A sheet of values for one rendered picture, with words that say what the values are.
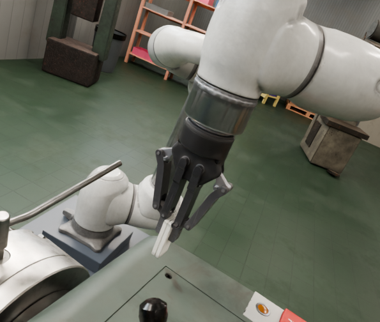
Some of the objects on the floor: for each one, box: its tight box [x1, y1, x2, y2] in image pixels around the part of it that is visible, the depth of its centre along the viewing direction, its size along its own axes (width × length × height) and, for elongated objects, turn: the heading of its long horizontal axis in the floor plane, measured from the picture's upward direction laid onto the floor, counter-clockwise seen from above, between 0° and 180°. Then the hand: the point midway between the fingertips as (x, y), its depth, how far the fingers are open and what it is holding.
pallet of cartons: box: [285, 99, 315, 119], centre depth 1049 cm, size 137×99×48 cm
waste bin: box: [93, 24, 126, 73], centre depth 664 cm, size 58×58×73 cm
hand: (165, 236), depth 58 cm, fingers closed
